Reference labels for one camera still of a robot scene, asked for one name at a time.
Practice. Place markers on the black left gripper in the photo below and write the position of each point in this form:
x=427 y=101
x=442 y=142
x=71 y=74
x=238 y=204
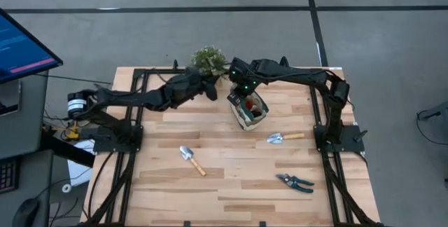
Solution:
x=196 y=86

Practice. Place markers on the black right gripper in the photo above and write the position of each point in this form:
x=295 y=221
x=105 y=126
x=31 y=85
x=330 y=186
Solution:
x=243 y=76

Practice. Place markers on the red gardening gloves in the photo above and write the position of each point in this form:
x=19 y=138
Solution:
x=249 y=105

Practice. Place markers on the cream and green gardening bag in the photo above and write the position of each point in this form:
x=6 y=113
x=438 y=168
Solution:
x=253 y=120

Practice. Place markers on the green pruning shears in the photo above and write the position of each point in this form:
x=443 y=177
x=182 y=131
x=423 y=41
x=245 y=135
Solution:
x=294 y=182

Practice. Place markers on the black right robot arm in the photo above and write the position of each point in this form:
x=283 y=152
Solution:
x=297 y=74

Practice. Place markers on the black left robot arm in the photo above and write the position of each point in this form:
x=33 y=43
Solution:
x=122 y=99

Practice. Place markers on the artificial plant in black pot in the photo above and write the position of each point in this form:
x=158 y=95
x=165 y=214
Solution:
x=208 y=60

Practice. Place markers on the yellow clamp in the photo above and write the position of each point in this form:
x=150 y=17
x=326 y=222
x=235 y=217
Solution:
x=73 y=132

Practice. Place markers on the white paper sheet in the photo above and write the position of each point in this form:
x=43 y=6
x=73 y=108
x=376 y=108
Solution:
x=78 y=164

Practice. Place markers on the white tape roll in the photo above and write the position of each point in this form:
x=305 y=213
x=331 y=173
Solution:
x=66 y=187

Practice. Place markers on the grey desk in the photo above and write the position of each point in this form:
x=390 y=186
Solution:
x=21 y=115

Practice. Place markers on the computer monitor blue screen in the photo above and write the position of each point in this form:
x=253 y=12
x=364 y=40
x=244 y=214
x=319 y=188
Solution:
x=21 y=48

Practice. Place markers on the black keyboard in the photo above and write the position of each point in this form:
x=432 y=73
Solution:
x=7 y=174

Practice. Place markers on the black computer mouse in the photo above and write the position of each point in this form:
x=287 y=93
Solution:
x=26 y=213

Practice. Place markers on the black metal table frame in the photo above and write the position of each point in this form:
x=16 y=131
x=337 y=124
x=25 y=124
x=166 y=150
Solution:
x=280 y=70

